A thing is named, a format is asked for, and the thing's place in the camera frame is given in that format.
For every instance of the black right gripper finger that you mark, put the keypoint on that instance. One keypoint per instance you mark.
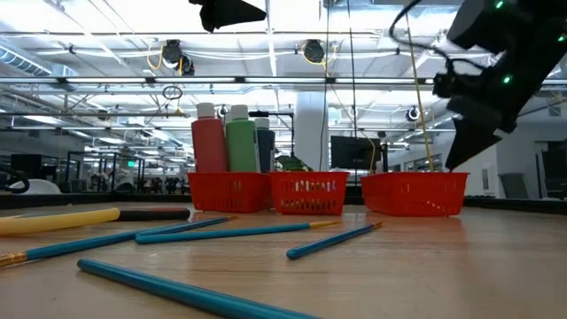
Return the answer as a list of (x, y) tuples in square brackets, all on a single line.
[(469, 142)]

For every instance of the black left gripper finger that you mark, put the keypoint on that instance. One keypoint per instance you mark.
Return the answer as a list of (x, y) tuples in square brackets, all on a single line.
[(232, 13)]

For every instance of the red plastic basket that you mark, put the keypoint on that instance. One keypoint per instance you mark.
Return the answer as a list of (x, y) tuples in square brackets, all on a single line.
[(309, 195), (228, 192), (414, 195)]

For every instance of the white paint bottle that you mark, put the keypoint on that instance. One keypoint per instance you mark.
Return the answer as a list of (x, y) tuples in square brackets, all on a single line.
[(227, 119)]

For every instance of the red paint bottle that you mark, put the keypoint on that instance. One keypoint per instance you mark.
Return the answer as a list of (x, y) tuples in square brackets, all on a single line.
[(209, 142)]

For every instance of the green paint bottle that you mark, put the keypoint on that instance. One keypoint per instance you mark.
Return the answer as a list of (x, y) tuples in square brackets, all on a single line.
[(241, 144)]

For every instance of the dark blue paint bottle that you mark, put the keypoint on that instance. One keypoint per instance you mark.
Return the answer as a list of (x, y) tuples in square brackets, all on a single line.
[(266, 148)]

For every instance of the teal paint brush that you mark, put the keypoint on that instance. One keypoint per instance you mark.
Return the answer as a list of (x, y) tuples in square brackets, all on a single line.
[(199, 223), (230, 232), (332, 240), (190, 293), (80, 246)]

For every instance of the yellow and black marker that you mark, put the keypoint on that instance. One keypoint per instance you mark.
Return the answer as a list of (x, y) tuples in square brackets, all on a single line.
[(53, 221)]

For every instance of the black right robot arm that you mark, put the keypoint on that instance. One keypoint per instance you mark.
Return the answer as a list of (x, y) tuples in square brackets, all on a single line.
[(531, 44)]

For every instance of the grey office chair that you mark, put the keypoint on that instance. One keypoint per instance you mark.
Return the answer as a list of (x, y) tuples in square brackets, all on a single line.
[(514, 186)]

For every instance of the white square column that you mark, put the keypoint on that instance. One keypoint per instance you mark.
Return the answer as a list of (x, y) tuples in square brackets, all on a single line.
[(310, 133)]

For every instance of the potted green plant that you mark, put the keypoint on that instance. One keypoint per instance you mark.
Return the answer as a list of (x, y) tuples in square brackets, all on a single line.
[(294, 164)]

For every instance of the small black monitor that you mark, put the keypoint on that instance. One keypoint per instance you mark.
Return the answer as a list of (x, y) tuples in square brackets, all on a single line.
[(26, 162)]

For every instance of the white rounded object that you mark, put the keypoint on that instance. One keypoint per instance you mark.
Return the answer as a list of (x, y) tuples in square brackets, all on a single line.
[(37, 187)]

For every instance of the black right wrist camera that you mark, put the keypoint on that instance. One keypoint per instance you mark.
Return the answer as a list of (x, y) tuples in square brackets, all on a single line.
[(460, 85)]

